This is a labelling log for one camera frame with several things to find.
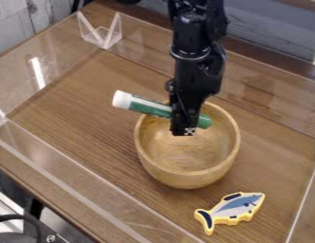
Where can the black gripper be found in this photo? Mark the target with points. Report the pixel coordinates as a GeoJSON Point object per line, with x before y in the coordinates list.
{"type": "Point", "coordinates": [196, 80]}

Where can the brown wooden bowl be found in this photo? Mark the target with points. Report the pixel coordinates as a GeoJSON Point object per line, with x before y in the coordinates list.
{"type": "Point", "coordinates": [187, 162]}

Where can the yellow blue fish toy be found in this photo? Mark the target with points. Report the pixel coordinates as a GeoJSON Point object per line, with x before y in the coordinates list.
{"type": "Point", "coordinates": [234, 208]}

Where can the green white marker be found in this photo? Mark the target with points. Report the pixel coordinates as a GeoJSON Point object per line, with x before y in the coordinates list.
{"type": "Point", "coordinates": [144, 106]}

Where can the clear acrylic tray wall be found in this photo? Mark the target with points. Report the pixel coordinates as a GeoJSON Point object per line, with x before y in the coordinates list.
{"type": "Point", "coordinates": [95, 206]}

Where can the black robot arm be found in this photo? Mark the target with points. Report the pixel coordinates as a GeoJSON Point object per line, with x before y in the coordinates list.
{"type": "Point", "coordinates": [199, 24]}

